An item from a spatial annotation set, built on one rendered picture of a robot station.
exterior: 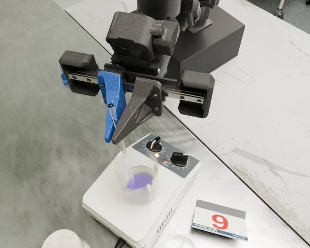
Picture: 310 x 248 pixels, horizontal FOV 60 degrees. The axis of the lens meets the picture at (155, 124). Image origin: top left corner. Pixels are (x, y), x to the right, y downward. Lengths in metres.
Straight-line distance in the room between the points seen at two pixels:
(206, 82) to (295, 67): 0.52
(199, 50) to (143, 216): 0.38
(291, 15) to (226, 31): 2.05
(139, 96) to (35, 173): 0.37
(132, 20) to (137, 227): 0.29
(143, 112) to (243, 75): 0.45
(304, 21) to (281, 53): 1.86
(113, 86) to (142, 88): 0.03
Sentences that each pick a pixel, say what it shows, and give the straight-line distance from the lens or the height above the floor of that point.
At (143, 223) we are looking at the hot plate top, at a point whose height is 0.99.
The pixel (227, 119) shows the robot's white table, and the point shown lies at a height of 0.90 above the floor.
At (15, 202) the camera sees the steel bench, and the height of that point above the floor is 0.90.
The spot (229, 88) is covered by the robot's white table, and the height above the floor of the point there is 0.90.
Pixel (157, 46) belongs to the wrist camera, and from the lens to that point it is 0.29.
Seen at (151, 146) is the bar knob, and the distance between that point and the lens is 0.51.
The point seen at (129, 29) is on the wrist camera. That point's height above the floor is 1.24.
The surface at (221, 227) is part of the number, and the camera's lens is 0.49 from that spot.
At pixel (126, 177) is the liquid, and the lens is 0.43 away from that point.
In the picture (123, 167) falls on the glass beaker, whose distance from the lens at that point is 0.41.
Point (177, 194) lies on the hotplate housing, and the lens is 0.47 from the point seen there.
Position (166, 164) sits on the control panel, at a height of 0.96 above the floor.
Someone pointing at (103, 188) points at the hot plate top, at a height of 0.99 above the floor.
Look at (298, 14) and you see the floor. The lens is 2.76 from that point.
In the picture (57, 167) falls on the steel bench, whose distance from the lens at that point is 0.61.
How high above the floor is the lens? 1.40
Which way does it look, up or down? 55 degrees down
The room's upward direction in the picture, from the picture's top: 5 degrees counter-clockwise
